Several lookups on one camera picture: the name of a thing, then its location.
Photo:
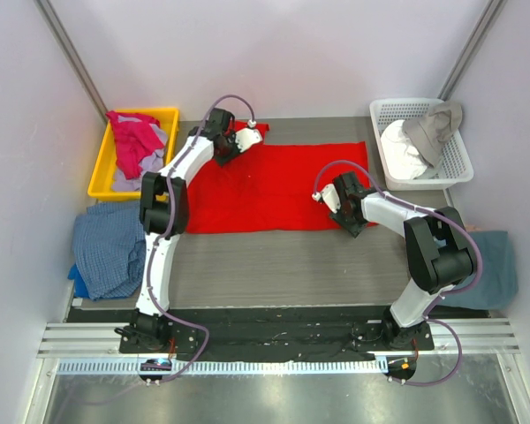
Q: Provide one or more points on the teal folded t shirt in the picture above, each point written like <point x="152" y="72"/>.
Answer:
<point x="498" y="285"/>

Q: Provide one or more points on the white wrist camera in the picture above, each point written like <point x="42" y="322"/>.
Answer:
<point x="328" y="196"/>
<point x="246" y="135"/>

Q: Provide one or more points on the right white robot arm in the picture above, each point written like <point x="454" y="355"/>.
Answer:
<point x="440" y="254"/>

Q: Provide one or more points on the lavender t shirt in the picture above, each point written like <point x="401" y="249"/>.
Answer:
<point x="149" y="164"/>

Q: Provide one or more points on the white shirt in basket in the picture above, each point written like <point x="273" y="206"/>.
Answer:
<point x="403" y="159"/>

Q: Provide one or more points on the grey shirt in basket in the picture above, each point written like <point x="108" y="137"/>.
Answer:
<point x="431" y="132"/>

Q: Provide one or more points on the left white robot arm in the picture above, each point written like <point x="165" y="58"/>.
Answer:
<point x="164" y="215"/>

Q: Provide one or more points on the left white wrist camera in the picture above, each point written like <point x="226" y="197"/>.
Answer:
<point x="246" y="135"/>

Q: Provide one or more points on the pink t shirt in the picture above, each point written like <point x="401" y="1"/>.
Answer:
<point x="136" y="137"/>

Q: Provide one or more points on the white perforated basket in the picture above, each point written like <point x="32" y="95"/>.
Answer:
<point x="454" y="165"/>

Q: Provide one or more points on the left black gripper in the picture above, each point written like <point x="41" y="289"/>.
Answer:
<point x="225" y="153"/>

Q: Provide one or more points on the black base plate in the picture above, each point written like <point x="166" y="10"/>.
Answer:
<point x="272" y="334"/>

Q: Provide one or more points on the white slotted cable duct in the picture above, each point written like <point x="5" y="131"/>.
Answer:
<point x="158" y="366"/>

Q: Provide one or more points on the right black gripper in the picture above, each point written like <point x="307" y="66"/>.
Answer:
<point x="347" y="221"/>

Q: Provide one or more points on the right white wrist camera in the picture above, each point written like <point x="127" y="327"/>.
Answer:
<point x="328" y="196"/>

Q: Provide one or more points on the blue checkered shirt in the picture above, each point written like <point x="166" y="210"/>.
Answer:
<point x="109" y="250"/>

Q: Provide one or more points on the red t shirt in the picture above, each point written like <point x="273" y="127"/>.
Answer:
<point x="270" y="186"/>

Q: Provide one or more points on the yellow plastic bin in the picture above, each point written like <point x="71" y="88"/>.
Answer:
<point x="106" y="162"/>

